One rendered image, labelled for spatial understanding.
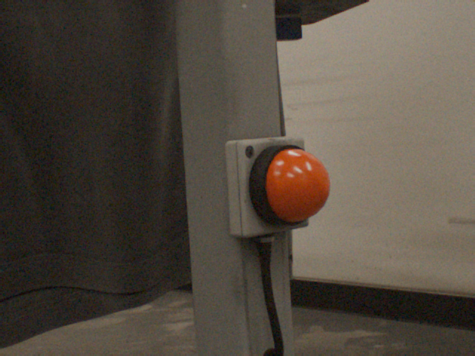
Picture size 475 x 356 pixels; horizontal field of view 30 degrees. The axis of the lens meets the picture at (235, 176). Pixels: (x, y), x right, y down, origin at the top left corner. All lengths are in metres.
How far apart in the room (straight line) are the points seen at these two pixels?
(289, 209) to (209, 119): 0.07
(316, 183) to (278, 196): 0.02
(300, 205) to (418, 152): 2.54
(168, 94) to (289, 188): 0.39
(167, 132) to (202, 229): 0.35
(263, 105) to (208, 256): 0.09
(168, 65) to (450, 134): 2.15
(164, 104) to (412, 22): 2.23
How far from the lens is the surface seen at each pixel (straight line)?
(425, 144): 2.96
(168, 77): 0.82
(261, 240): 0.46
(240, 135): 0.46
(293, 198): 0.44
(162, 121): 0.81
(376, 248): 3.12
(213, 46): 0.47
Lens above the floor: 0.68
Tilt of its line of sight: 3 degrees down
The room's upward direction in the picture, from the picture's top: 4 degrees counter-clockwise
